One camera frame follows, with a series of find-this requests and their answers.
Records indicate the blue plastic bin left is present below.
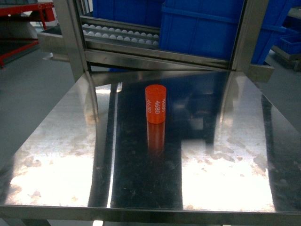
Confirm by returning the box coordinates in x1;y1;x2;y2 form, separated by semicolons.
92;0;164;27

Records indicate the blue plastic bin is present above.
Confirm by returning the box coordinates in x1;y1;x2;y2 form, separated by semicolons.
159;0;294;65
92;0;164;27

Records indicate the blue plastic bin right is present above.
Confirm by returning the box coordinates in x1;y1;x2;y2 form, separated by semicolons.
159;0;294;65

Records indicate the red metal frame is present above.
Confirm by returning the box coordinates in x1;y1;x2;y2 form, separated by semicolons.
0;1;55;68

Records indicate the stainless steel rack frame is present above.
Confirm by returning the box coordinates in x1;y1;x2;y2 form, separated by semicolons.
38;0;274;82

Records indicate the blue bins far right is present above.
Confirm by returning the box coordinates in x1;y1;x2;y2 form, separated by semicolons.
276;16;301;55

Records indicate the white roller track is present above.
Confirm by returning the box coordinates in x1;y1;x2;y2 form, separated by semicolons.
82;24;159;47

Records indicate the orange cylindrical capacitor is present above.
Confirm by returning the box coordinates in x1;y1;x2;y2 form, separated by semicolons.
145;84;166;124

